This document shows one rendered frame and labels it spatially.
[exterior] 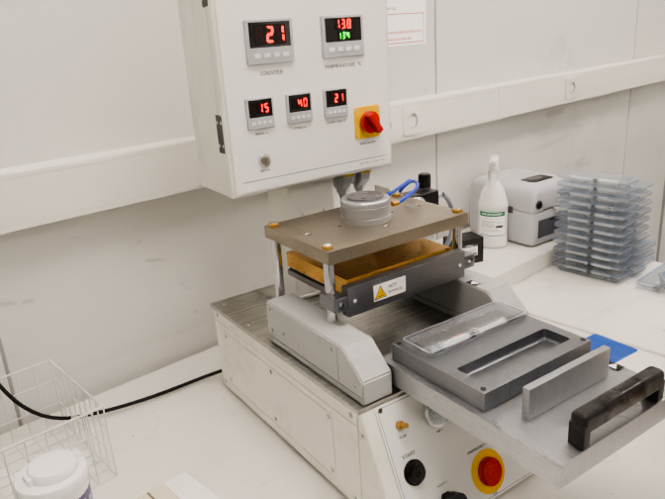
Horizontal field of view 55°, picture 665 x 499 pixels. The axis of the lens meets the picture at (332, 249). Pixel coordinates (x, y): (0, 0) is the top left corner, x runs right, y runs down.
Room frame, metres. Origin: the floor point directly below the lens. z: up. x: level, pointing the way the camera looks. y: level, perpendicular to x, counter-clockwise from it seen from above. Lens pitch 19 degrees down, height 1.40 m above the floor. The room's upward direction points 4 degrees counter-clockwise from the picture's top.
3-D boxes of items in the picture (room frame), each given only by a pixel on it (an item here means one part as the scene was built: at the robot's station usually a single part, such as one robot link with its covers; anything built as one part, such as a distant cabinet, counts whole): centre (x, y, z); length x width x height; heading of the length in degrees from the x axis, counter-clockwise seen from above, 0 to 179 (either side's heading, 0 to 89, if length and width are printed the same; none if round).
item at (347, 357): (0.84, 0.02, 0.96); 0.25 x 0.05 x 0.07; 33
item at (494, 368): (0.75, -0.20, 0.98); 0.20 x 0.17 x 0.03; 123
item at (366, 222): (1.01, -0.06, 1.08); 0.31 x 0.24 x 0.13; 123
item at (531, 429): (0.71, -0.23, 0.97); 0.30 x 0.22 x 0.08; 33
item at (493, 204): (1.70, -0.45, 0.92); 0.09 x 0.08 x 0.25; 163
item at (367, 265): (0.97, -0.06, 1.07); 0.22 x 0.17 x 0.10; 123
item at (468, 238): (1.58, -0.34, 0.83); 0.09 x 0.06 x 0.07; 111
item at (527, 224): (1.79, -0.56, 0.88); 0.25 x 0.20 x 0.17; 35
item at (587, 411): (0.60, -0.30, 0.99); 0.15 x 0.02 x 0.04; 123
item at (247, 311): (1.00, -0.04, 0.93); 0.46 x 0.35 x 0.01; 33
